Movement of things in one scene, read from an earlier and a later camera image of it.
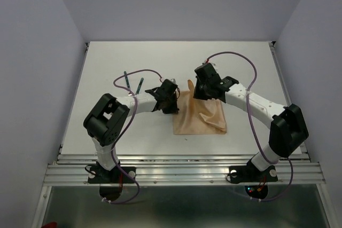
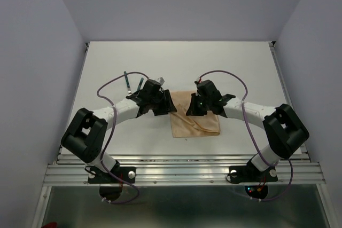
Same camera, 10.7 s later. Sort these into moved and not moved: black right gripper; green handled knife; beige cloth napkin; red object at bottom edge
Moved: beige cloth napkin; black right gripper
Not moved: green handled knife; red object at bottom edge
